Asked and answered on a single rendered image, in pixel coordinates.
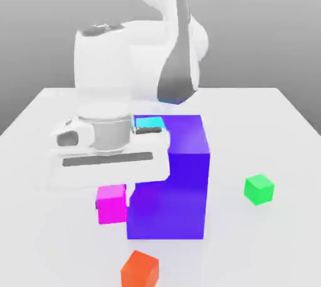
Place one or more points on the small cyan cube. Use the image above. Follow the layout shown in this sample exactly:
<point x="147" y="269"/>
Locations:
<point x="149" y="122"/>

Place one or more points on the large purple box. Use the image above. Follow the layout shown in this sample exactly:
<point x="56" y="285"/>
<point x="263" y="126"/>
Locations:
<point x="173" y="206"/>

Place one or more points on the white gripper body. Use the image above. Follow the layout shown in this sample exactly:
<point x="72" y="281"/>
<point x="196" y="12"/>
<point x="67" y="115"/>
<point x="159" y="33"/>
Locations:
<point x="107" y="174"/>

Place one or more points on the small orange cube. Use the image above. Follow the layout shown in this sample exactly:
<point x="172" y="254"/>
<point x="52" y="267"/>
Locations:
<point x="139" y="270"/>

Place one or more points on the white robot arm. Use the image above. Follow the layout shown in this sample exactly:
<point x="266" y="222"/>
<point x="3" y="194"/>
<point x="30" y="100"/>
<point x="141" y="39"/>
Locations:
<point x="107" y="66"/>

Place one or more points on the small green cube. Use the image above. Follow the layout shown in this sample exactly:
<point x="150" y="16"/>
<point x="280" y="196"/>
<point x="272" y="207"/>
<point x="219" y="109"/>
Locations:
<point x="258" y="189"/>

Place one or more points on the small magenta cube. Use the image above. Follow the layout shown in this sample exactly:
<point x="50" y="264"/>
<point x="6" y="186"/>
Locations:
<point x="111" y="206"/>

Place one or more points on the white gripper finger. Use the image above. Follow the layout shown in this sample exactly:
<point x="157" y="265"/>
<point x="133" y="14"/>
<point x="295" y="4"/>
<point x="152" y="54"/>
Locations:
<point x="129" y="195"/>

